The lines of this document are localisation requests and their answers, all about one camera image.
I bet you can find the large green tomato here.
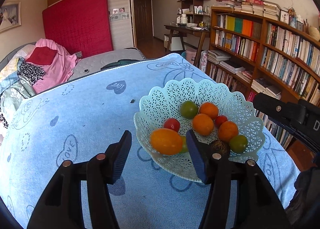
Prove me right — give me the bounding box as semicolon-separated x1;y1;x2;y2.
229;135;248;154

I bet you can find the large smooth orange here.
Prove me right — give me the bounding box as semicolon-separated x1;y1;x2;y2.
218;121;239;142

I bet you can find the small red tomato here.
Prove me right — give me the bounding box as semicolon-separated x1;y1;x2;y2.
163;118;180;133
214;115;228;128

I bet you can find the small textured orange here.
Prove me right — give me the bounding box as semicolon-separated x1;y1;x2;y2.
199;102;219;120

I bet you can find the dark brown passion fruit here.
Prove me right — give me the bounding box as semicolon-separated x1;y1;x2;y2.
209;140;231;157

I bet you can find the oval orange fruit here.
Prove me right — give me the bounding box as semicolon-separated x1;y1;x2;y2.
192;114;214;136

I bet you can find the green round fruit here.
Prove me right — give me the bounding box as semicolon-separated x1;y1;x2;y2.
180;101;199;120

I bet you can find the small green fruit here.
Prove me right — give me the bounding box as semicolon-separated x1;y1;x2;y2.
180;135;188;154

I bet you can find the round orange with stem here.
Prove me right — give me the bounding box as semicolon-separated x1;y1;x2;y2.
150;128;183;155

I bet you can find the light blue lattice fruit basket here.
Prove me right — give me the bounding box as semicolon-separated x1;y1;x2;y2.
133;78;265;182

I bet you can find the wooden bookshelf with books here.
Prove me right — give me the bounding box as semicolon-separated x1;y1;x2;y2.
206;0;319;105

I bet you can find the light blue patterned towel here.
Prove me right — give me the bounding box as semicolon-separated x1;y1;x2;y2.
0;52;301;229

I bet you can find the pink waste bin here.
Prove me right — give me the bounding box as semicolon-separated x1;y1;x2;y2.
185;48;197;64

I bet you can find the wooden desktop shelf unit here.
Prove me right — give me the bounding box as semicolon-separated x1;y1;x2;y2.
177;0;210;25

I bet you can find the pile of clothes and bedding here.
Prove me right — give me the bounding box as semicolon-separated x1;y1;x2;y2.
1;38;78;130

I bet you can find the grey mattress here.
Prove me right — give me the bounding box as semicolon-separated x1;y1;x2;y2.
68;48;145;81

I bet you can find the dark wooden door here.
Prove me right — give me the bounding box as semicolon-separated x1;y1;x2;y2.
133;0;153;42

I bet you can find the red upholstered headboard panel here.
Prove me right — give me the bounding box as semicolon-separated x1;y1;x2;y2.
42;0;114;58

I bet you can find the white slatted wardrobe door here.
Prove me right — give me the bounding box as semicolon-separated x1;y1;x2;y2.
108;0;135;50

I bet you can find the framed wedding photo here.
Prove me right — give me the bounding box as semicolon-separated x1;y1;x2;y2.
0;1;21;32

